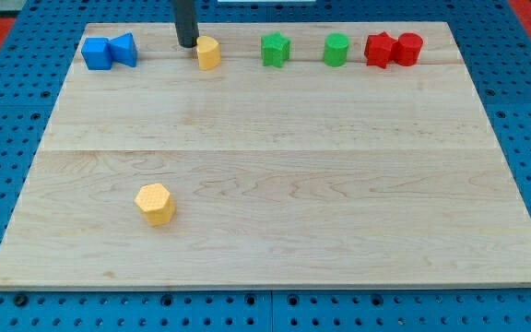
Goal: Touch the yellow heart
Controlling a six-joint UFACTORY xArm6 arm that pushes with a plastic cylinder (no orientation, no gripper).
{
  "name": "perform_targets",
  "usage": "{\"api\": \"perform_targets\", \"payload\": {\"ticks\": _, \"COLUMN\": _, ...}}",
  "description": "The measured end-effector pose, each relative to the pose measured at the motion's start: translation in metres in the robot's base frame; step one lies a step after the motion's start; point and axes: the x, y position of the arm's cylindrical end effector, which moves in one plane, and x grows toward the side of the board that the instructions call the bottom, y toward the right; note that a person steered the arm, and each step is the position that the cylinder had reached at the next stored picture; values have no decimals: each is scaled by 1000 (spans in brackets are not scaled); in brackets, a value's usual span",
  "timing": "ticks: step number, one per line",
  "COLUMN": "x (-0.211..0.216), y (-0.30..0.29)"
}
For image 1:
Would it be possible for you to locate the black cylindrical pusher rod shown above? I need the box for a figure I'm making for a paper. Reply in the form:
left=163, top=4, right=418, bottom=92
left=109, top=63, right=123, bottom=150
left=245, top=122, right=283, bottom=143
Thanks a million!
left=171, top=0, right=199, bottom=48

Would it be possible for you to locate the yellow heart block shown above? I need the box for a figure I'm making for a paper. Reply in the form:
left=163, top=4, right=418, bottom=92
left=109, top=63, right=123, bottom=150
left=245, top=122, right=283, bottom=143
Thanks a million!
left=196, top=36, right=221, bottom=70

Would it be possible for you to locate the blue triangular prism block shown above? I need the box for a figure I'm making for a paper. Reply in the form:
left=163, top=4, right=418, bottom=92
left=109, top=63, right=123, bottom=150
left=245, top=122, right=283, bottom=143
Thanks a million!
left=108, top=32, right=137, bottom=67

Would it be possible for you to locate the green star block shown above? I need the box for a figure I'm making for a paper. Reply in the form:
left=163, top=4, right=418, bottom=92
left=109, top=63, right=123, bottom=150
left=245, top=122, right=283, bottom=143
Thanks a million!
left=261, top=31, right=290, bottom=68

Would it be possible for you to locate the blue cube block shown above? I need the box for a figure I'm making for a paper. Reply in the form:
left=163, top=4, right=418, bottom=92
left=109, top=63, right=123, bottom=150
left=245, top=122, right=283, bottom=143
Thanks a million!
left=81, top=37, right=112, bottom=70

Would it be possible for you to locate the green cylinder block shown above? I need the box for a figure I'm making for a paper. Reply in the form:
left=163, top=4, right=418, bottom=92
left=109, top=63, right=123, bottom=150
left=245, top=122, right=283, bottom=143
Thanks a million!
left=323, top=33, right=350, bottom=67

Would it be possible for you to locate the yellow hexagon block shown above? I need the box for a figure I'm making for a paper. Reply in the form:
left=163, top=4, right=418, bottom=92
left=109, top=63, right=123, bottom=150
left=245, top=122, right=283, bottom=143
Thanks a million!
left=135, top=184, right=176, bottom=227

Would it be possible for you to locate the red star block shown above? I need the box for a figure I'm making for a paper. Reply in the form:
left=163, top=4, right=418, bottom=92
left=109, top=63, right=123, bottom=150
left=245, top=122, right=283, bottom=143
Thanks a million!
left=364, top=32, right=397, bottom=68

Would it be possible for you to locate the light wooden board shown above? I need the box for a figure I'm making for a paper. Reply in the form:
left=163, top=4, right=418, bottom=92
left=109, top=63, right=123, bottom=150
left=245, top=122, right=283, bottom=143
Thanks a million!
left=0, top=22, right=531, bottom=291

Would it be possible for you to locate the red cylinder block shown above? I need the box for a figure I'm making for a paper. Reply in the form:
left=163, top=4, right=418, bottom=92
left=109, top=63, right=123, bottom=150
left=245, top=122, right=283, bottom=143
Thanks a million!
left=393, top=32, right=424, bottom=66

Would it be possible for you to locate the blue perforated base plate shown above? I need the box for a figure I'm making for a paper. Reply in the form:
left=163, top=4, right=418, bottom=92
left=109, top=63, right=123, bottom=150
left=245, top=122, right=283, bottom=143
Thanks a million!
left=0, top=1, right=531, bottom=331

